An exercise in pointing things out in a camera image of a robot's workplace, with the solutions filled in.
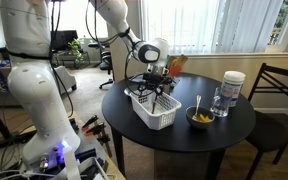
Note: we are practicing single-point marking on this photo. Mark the grey round plate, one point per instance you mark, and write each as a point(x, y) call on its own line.
point(129, 91)

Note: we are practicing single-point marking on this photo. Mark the metal spoon in bowl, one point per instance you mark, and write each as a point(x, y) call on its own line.
point(198, 100)

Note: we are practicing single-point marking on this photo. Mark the dark bowl with food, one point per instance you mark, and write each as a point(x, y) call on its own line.
point(200, 118)

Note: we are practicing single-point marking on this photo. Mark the orange black clamp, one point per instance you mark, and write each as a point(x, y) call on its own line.
point(95, 130)
point(90, 121)

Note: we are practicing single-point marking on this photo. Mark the white vertical blinds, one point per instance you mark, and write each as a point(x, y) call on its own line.
point(195, 27)

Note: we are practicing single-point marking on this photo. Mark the black office chair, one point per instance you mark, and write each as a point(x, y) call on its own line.
point(106, 61)

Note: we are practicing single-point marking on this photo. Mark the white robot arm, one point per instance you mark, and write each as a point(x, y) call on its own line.
point(33, 80)

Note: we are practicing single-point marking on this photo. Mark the blue grey cloth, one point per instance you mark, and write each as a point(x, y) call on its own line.
point(139, 78)

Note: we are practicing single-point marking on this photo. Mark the round black table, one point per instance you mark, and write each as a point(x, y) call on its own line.
point(180, 137)

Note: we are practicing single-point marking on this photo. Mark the white wipes canister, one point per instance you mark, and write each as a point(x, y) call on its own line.
point(231, 85)

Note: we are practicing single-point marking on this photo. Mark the steel utensil holder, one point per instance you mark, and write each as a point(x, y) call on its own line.
point(167, 88)

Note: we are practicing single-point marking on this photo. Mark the wooden spatula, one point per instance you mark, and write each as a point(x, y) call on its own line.
point(181, 60)

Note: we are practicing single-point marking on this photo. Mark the teal spatula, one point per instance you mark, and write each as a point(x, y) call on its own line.
point(167, 61)

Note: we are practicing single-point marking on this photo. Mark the clear glass mug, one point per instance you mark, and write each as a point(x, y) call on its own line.
point(220, 103)

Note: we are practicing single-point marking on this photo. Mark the white plastic basket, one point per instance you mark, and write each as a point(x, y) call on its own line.
point(156, 111)

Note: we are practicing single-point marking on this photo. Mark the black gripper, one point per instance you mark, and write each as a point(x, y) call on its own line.
point(151, 80)

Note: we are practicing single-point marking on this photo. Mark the red spatula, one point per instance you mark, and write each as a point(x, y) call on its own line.
point(175, 70)

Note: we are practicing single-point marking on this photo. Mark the potted green plant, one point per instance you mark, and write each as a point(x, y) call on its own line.
point(75, 49)

